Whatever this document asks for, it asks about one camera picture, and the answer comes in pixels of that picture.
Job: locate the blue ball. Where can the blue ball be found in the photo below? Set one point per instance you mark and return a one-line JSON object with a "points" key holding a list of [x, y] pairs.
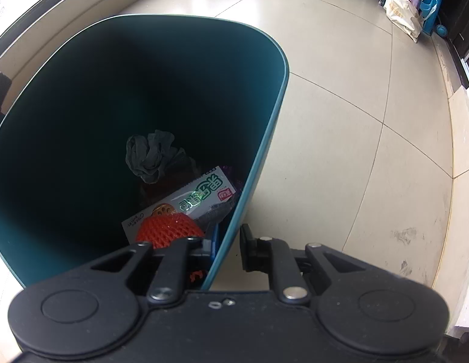
{"points": [[441, 30]]}

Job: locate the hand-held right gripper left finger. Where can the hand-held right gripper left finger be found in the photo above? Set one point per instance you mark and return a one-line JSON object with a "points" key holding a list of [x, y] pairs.
{"points": [[181, 257]]}

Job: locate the white snack packet green print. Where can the white snack packet green print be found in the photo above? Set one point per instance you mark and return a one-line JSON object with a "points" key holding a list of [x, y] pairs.
{"points": [[196, 196]]}

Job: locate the dark sliding door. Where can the dark sliding door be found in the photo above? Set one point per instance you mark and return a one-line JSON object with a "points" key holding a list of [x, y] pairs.
{"points": [[461, 15]]}

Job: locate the orange foam fruit net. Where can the orange foam fruit net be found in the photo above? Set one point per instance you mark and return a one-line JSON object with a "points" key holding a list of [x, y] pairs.
{"points": [[166, 228]]}

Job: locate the grey cloth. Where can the grey cloth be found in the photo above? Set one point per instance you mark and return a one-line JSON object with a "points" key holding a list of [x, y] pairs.
{"points": [[151, 155]]}

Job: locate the white tote bag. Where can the white tote bag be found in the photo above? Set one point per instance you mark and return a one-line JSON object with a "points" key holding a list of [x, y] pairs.
{"points": [[403, 15]]}

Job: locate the black window frame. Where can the black window frame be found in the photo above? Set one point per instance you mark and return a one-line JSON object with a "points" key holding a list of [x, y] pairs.
{"points": [[49, 5]]}

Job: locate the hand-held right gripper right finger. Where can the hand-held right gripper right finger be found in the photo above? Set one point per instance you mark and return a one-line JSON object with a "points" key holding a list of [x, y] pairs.
{"points": [[253, 249]]}

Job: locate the teal plastic trash bin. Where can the teal plastic trash bin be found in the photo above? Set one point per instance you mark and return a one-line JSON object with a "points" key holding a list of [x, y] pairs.
{"points": [[68, 140]]}

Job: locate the light blue bag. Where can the light blue bag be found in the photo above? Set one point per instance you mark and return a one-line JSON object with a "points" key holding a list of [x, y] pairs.
{"points": [[429, 5]]}

